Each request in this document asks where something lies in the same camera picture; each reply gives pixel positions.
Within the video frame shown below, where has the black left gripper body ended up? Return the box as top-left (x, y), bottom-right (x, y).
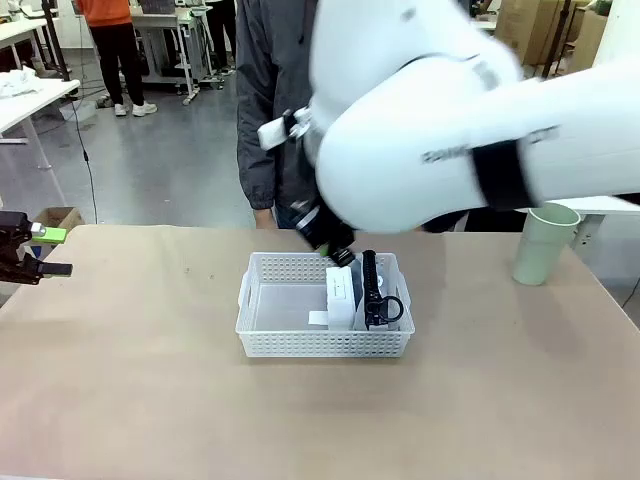
top-left (0, 211), bottom-right (33, 282)

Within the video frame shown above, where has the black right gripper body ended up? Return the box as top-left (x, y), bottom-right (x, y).
top-left (289, 196), bottom-right (357, 252)

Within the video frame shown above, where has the grey CAMPUS pencil case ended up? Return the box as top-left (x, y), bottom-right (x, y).
top-left (351, 249), bottom-right (406, 333)

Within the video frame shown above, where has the small white cardboard box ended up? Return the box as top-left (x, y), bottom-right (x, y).
top-left (324, 265), bottom-right (358, 333)

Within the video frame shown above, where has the white perforated plastic basket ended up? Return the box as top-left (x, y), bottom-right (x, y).
top-left (234, 250), bottom-right (417, 359)

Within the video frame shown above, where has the small open cardboard box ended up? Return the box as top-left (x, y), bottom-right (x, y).
top-left (31, 205), bottom-right (87, 232)

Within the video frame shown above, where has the white table with cloth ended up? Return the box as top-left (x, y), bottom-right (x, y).
top-left (0, 77), bottom-right (82, 201)

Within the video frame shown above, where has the person in grey jacket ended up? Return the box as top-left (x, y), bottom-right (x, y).
top-left (234, 0), bottom-right (322, 231)

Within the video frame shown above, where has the crumpled white cloth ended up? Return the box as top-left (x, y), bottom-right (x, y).
top-left (0, 68), bottom-right (43, 100)

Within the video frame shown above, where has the black tripod pole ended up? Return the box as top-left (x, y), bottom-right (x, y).
top-left (40, 0), bottom-right (73, 82)

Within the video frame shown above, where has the person in orange top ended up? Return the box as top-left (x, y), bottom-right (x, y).
top-left (74, 0), bottom-right (159, 118)

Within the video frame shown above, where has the pale green plastic cup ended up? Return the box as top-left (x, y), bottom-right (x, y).
top-left (510, 201), bottom-right (583, 288)

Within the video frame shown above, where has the person in black clothes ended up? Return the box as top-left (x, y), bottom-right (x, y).
top-left (204, 0), bottom-right (238, 77)

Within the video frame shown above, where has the white height-adjustable desk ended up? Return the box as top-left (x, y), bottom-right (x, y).
top-left (130, 5), bottom-right (225, 105)

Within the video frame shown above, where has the large white table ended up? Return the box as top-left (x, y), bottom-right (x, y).
top-left (519, 193), bottom-right (640, 251)

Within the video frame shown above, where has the large brown cardboard box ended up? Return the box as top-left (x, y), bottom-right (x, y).
top-left (494, 0), bottom-right (569, 65)

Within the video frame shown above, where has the black stand pole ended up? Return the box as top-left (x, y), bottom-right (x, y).
top-left (542, 0), bottom-right (574, 80)

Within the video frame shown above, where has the tall brown cardboard box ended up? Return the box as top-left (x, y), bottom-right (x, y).
top-left (564, 8), bottom-right (607, 76)

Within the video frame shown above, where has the thin black hanging cable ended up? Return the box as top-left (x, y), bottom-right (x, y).
top-left (69, 94), bottom-right (100, 224)

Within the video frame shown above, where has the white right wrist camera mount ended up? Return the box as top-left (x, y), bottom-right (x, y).
top-left (256, 106), bottom-right (314, 152)

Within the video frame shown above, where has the black strap on right arm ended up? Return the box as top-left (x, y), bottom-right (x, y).
top-left (471, 141), bottom-right (540, 212)

